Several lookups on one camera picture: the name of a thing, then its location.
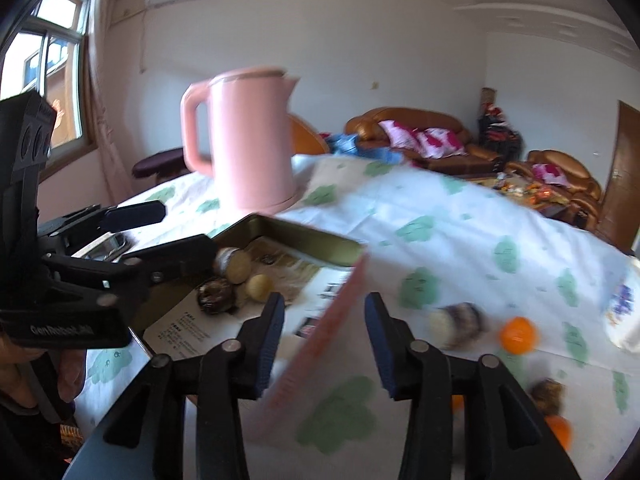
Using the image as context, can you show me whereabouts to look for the white mug with blue print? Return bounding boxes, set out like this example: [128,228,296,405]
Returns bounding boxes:
[604,257,640,351]

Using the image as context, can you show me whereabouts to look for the small dull yellow citrus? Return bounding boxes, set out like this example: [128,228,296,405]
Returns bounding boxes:
[244,274,275,304]

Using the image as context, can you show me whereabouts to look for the pale purple sugarcane piece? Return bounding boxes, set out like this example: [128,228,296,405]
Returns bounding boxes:
[214,246,252,283]

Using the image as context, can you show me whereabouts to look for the wooden coffee table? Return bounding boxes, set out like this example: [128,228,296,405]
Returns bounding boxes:
[467,172,571,218]

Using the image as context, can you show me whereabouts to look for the brown leather sofa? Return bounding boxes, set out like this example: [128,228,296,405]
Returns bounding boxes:
[345,106,503,171]

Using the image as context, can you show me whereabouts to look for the dark purple sugarcane piece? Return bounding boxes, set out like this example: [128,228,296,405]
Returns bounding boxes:
[429,302,485,351]

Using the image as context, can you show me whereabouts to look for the pink electric kettle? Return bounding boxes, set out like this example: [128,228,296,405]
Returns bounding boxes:
[180,66,302,216]

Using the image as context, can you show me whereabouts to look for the pink tin box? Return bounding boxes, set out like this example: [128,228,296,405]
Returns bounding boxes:
[135,212,371,446]

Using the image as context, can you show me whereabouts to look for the brown wooden door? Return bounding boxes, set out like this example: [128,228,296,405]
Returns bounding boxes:
[597,100,640,253]

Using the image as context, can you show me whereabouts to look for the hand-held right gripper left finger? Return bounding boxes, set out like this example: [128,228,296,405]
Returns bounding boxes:
[70,291,286,480]

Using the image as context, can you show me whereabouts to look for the silver metal lid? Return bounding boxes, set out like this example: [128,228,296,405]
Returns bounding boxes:
[82,232,131,261]

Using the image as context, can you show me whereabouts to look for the person's left hand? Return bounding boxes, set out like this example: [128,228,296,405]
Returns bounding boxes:
[0,335,88,408]

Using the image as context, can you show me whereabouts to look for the beige curtain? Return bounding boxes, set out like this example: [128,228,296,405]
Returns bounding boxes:
[82,0,151,196]

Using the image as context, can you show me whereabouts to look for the stacked black chairs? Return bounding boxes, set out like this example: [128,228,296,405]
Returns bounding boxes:
[477,102,526,156]

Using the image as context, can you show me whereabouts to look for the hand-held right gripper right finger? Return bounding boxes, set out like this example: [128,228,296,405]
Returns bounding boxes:
[364,291,583,480]

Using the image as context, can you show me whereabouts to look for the dark purple stool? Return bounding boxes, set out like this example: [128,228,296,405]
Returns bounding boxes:
[132,147,191,181]

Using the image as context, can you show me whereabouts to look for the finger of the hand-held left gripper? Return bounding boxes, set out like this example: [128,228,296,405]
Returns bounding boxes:
[42,234,218,321]
[37,200,167,256]

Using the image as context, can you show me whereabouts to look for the small orange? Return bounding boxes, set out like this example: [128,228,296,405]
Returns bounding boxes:
[499,316,538,353]

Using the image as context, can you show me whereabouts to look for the blue checked clothes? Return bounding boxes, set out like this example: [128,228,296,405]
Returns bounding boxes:
[320,132,396,158]

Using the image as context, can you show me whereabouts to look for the large orange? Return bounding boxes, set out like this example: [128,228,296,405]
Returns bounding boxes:
[544,415,572,451]

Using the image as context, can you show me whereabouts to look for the dark water chestnut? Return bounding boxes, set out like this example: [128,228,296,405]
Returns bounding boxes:
[530,379,565,408]
[196,277,237,313]

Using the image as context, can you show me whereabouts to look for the pink floral pillow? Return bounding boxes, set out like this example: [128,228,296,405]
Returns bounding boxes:
[531,162,568,184]
[378,120,421,153]
[417,128,468,157]

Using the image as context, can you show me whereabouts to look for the window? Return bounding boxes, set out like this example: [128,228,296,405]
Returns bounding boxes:
[0,0,96,161]

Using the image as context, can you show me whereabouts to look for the brown leather armchair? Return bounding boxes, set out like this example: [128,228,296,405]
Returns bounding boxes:
[505,149,603,221]

